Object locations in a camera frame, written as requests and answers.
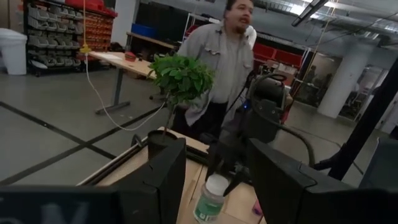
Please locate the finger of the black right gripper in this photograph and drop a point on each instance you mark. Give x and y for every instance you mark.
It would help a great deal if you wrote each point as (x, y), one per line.
(214, 161)
(236, 179)

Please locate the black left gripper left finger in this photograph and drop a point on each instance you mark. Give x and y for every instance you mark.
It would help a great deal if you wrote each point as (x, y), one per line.
(155, 186)

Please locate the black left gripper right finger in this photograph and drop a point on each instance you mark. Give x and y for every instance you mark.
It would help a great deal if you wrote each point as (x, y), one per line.
(295, 193)

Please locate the green label bottle white cap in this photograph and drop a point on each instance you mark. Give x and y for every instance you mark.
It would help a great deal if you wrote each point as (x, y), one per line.
(210, 202)

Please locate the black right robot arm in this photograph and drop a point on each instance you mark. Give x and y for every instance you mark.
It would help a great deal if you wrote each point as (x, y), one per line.
(267, 118)

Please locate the red storage bins shelf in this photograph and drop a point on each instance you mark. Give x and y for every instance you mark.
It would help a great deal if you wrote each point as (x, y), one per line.
(280, 56)

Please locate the pink bottle white cap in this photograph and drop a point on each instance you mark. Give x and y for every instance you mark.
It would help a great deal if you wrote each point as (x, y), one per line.
(257, 208)

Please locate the green plant in black pot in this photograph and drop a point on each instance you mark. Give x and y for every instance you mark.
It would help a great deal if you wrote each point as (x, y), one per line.
(180, 77)

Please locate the person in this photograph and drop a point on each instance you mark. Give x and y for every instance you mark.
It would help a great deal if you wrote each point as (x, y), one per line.
(217, 56)

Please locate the grey panel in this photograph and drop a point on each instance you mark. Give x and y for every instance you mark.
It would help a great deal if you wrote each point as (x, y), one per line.
(381, 168)

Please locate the wooden table grey legs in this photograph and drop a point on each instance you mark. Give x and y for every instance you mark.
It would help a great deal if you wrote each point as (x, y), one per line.
(133, 65)

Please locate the white metal rack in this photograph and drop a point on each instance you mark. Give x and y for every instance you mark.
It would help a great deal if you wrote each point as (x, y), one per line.
(194, 18)

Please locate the wooden workbench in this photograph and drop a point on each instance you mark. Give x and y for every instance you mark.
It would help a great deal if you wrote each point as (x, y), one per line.
(152, 40)

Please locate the small red object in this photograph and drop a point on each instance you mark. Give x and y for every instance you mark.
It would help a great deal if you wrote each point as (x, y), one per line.
(130, 57)

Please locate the blue storage bin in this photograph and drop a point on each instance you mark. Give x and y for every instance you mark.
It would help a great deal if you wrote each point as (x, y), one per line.
(143, 30)

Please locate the black ceiling light fixture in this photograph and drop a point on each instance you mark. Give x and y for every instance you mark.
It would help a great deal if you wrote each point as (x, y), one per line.
(308, 12)

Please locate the parts bin storage rack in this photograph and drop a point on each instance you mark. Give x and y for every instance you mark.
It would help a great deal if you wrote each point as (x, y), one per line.
(56, 34)

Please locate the white trash can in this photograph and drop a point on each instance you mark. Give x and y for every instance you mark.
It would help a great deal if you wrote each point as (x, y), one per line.
(14, 53)

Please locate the black slanted frame post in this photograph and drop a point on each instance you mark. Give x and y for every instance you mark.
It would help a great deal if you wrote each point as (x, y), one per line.
(363, 130)

